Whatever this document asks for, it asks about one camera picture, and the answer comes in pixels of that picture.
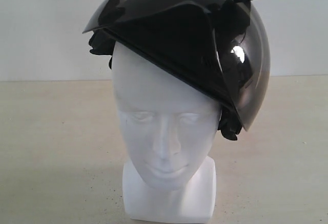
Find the black helmet with tinted visor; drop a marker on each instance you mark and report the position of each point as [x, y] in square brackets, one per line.
[219, 47]

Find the white mannequin head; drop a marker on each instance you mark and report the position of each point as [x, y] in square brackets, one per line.
[168, 128]

